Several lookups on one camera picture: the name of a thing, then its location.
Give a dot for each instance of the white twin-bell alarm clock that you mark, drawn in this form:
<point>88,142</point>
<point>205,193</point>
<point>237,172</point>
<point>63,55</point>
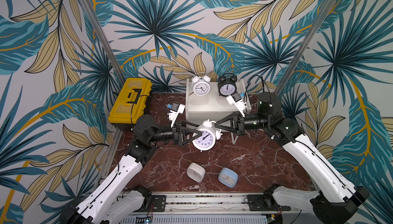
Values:
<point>201,84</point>

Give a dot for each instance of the light blue square alarm clock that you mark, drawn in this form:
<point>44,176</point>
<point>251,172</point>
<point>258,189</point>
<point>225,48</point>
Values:
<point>228,177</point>

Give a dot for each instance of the aluminium left corner post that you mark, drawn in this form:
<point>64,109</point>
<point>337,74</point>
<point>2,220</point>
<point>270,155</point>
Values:
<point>96,25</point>

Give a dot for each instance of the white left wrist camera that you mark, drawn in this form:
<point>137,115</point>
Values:
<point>174,110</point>

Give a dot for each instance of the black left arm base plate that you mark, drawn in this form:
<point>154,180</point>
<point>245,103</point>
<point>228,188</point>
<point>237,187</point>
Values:
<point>155,203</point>

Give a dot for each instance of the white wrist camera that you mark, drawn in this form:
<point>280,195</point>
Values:
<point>237,100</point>
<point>174,110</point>

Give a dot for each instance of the yellow black toolbox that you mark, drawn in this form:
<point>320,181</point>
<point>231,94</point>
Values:
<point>130,104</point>

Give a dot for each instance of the aluminium right corner post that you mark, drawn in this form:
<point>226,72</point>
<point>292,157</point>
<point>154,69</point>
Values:
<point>314,27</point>

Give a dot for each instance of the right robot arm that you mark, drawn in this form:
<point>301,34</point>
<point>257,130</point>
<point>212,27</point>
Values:
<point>336,200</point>

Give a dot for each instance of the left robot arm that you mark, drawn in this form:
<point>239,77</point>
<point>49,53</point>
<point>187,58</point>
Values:
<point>101,206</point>

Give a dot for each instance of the cream square alarm clock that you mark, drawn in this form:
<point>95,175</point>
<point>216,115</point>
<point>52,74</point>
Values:
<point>196,172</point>

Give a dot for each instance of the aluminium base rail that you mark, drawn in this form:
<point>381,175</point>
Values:
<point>218,208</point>

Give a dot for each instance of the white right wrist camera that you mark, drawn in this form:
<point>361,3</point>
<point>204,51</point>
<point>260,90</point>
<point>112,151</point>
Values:
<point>237,100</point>

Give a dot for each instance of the black twin-bell alarm clock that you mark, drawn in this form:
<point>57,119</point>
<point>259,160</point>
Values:
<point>227,84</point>

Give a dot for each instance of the aluminium corner post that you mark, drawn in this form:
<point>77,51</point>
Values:
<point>96,25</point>
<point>314,27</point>

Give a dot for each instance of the green circuit board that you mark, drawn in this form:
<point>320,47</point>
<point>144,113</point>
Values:
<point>143,220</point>

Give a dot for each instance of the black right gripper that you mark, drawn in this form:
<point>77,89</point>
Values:
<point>240,123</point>

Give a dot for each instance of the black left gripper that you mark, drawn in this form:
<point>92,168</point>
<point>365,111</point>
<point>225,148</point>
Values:
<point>179,134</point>

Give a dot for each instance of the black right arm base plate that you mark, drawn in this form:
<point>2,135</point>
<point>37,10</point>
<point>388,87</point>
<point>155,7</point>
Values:
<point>263,202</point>

